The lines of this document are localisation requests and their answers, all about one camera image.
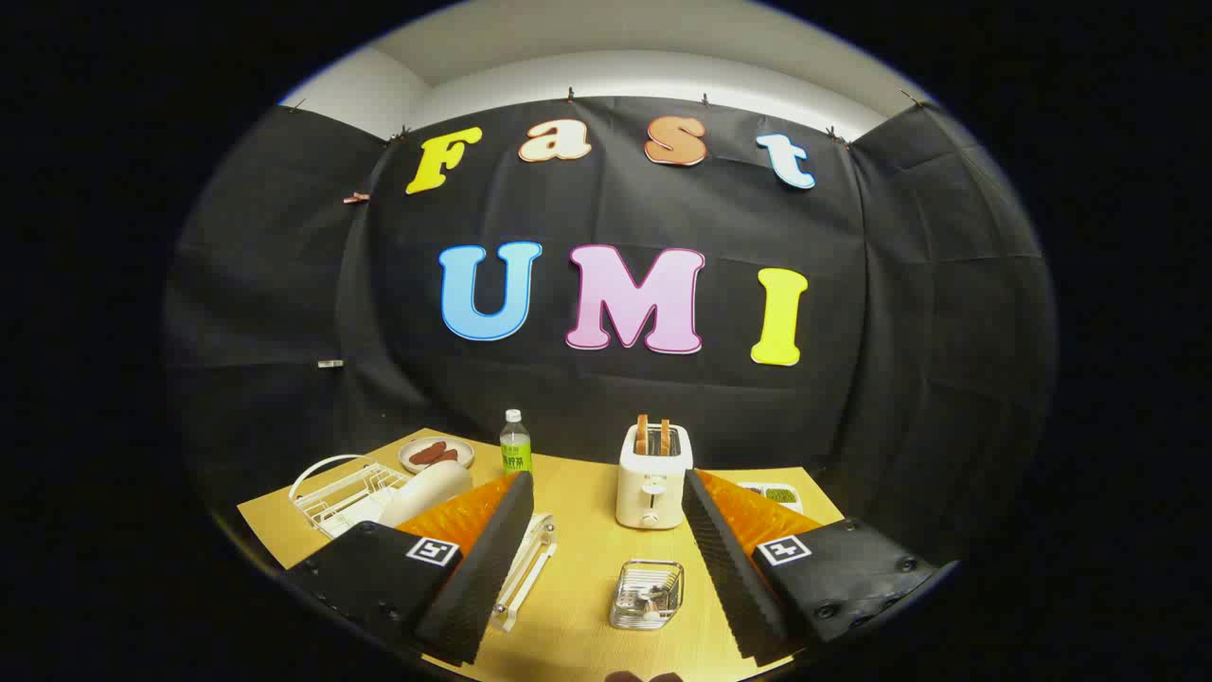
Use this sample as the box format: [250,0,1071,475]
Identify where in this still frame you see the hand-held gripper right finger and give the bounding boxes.
[682,468,959,667]

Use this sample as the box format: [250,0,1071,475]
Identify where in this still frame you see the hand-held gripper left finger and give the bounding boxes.
[284,471,536,667]

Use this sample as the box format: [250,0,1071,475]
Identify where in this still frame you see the white plate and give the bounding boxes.
[379,460,473,528]

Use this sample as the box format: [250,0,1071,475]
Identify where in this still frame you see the metal wire basket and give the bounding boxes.
[609,560,685,632]

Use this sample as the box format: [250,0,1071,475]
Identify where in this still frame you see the white wire dish rack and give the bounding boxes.
[289,455,558,634]

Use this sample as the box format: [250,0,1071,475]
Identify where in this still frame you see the white divided dish with beans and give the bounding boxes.
[740,481,804,514]

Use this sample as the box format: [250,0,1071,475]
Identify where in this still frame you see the small beige plate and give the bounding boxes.
[399,438,474,475]

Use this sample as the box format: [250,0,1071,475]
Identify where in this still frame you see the green label drink bottle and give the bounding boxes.
[499,409,533,476]

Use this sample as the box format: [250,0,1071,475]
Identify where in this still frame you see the white toaster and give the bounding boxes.
[615,423,695,529]

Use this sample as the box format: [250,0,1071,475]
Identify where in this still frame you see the black backdrop cloth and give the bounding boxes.
[161,95,1057,569]

